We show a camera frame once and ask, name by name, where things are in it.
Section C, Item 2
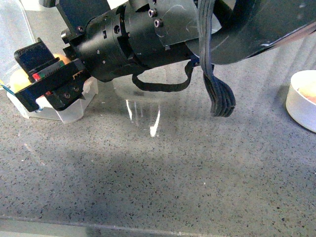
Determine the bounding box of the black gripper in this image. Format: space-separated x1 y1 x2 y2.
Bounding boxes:
14 27 119 112

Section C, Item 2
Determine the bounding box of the brown egg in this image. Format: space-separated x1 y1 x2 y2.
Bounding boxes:
53 53 71 65
10 69 32 93
298 81 316 103

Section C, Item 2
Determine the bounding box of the clear plastic egg box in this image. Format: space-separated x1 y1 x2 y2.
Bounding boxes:
0 0 98 123

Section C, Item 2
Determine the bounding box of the white round bowl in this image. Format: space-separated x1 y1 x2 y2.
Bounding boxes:
286 70 316 132

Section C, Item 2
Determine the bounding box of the black wrapped thin cable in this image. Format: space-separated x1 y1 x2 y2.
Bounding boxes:
131 60 199 93

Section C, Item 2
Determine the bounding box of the black ribbed cable bundle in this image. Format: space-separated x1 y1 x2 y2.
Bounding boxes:
197 0 236 118

